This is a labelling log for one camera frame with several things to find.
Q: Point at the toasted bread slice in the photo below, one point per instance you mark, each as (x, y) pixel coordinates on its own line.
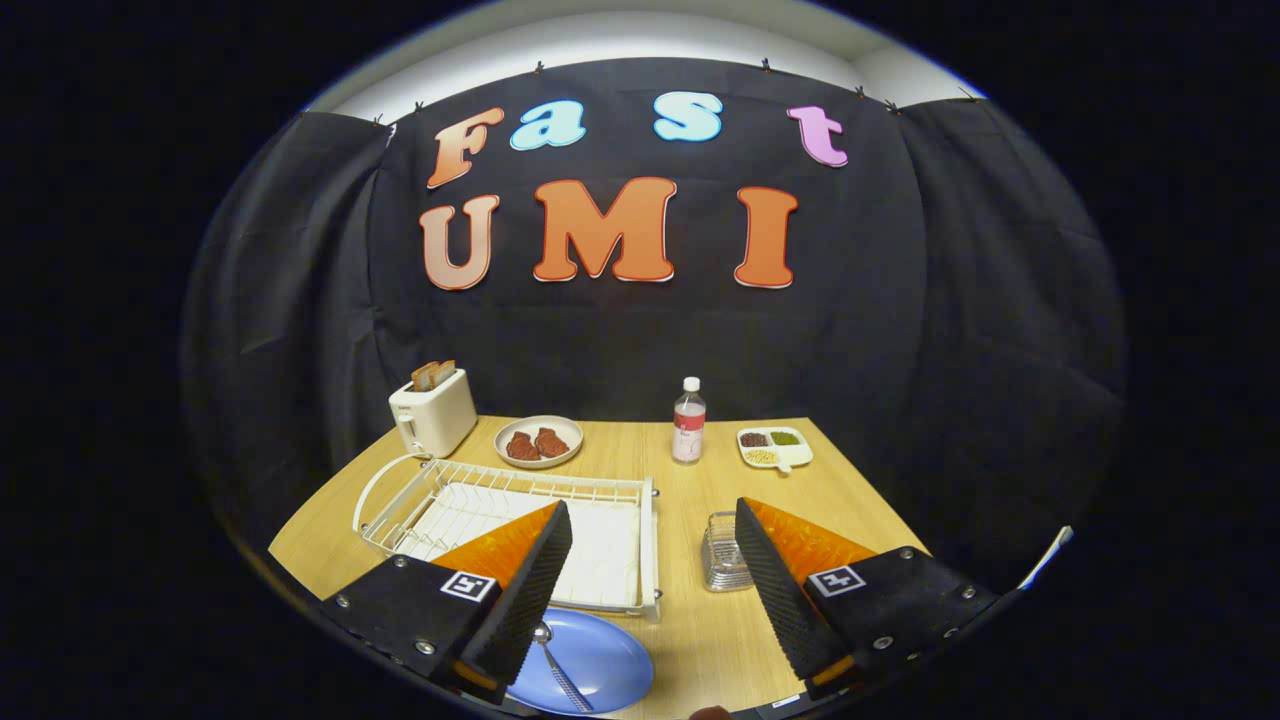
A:
(424, 377)
(446, 372)

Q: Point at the blue plate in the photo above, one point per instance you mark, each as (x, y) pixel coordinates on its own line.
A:
(610, 660)

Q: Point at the white compartment dish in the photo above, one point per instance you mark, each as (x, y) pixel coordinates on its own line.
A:
(800, 452)

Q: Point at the black backdrop cloth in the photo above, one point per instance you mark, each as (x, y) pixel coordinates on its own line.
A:
(900, 330)

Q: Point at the white flat panel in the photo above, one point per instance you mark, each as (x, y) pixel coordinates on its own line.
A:
(1048, 555)

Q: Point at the brown meat piece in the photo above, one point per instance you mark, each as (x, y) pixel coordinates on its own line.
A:
(551, 442)
(522, 446)

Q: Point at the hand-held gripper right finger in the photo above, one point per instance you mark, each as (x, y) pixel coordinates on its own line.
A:
(785, 600)

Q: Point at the clear water bottle red label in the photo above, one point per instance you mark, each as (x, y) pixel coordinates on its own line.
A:
(688, 430)

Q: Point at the beige round meat dish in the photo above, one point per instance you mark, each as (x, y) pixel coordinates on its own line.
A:
(538, 462)

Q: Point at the metal spoon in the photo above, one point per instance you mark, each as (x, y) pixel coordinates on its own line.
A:
(560, 675)

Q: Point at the pile of green beans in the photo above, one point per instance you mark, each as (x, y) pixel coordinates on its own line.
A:
(784, 438)

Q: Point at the white toaster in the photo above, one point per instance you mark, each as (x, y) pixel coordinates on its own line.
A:
(440, 415)

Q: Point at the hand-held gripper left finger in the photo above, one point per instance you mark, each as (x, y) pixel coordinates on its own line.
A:
(525, 600)

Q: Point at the pile of yellow beans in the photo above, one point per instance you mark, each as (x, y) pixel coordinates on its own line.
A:
(761, 457)

